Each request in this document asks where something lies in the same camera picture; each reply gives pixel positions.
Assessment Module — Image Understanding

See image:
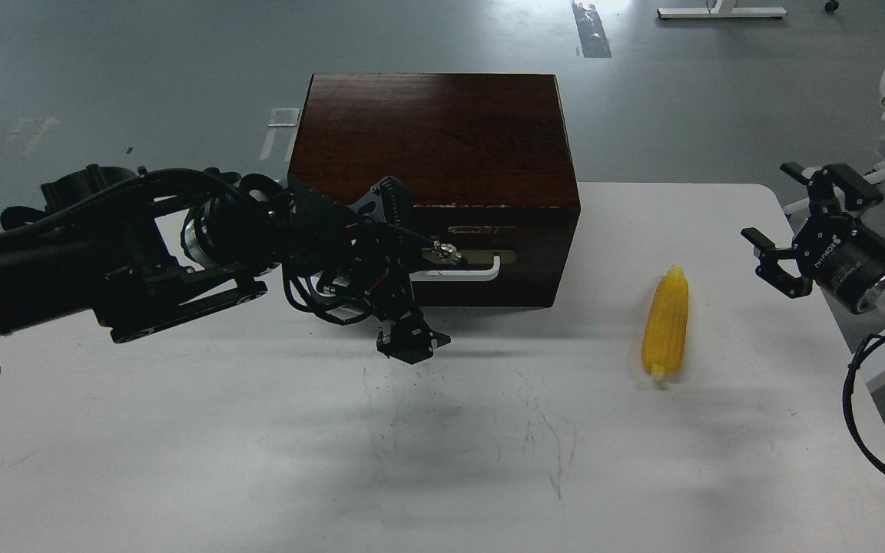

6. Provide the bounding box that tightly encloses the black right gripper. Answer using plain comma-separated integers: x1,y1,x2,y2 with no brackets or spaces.
741,162,885,314

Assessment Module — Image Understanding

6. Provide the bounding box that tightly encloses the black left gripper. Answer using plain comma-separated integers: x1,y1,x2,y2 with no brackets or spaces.
277,175,468,365

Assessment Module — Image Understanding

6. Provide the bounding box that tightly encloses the wooden drawer with white handle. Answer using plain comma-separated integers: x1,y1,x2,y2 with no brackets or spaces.
415,207,580,284

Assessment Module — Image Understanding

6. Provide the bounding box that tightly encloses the yellow corn cob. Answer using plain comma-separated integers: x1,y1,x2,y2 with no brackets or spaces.
640,265,691,388

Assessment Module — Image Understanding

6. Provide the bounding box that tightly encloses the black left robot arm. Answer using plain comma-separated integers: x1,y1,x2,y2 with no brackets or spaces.
0,164,466,377

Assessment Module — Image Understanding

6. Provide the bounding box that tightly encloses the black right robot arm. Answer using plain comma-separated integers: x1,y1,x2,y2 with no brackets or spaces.
741,162,885,316

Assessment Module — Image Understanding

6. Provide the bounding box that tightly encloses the dark wooden drawer cabinet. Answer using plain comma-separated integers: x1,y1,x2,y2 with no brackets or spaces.
288,74,581,309

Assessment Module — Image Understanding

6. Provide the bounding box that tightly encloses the white desk base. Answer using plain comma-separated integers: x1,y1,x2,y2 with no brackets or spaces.
656,1,787,21

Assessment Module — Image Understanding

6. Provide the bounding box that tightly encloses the black tape strip on floor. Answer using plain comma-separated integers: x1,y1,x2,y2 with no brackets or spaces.
570,1,612,59

